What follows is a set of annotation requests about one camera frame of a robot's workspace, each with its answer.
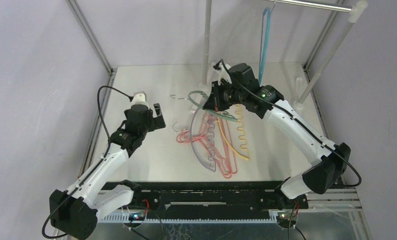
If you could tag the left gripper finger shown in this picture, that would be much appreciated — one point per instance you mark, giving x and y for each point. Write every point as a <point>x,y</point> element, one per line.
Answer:
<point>157,109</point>
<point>159,122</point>

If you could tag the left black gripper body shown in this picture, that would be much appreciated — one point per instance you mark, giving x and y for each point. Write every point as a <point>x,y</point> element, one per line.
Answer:
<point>149,126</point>

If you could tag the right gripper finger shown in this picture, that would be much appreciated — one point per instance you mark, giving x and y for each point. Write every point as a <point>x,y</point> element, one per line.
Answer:
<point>211,104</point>
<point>215,88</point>

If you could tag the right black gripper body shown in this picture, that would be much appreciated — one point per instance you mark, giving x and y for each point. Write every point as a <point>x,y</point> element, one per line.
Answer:
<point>213,98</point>

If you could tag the green wavy hanger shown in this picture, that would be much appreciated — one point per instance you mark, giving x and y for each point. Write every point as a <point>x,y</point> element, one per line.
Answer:
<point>198,98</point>

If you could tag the teal wavy hanger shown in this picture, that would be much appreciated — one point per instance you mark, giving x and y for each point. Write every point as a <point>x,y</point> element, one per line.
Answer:
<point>264,39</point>

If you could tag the purple wavy hanger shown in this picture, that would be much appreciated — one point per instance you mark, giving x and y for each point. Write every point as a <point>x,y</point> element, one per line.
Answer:
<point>205,137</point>

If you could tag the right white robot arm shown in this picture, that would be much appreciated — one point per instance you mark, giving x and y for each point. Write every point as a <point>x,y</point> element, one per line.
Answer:
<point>328,161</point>

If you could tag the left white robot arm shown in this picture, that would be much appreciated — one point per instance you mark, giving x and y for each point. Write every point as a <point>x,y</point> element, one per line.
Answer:
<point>77,210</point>

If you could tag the yellow wavy hanger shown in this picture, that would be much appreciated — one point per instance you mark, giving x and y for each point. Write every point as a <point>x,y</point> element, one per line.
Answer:
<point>239,112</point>

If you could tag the metal hanging rod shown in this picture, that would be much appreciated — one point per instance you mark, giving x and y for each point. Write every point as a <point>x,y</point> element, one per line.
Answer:
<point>316,5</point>

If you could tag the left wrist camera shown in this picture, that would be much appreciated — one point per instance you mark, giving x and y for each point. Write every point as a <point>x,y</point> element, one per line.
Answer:
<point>140,98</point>

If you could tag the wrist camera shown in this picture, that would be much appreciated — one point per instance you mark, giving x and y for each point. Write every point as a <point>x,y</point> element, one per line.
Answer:
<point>140,98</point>
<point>222,74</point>

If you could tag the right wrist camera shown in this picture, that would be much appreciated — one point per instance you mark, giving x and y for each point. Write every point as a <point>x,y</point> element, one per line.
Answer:
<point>222,74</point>

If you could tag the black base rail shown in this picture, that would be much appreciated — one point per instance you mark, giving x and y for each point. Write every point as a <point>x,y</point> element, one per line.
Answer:
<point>215,200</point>

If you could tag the right aluminium frame post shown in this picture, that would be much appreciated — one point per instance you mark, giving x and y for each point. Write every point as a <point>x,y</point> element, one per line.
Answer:
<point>332,17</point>

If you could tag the aluminium frame post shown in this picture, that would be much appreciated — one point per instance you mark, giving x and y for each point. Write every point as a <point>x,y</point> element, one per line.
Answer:
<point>89,33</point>
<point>332,17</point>

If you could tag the left aluminium frame post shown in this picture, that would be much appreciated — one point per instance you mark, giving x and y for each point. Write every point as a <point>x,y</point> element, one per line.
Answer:
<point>89,33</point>

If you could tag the white clothes rack frame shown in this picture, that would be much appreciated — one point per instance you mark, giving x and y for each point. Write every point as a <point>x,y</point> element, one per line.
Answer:
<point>354,15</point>

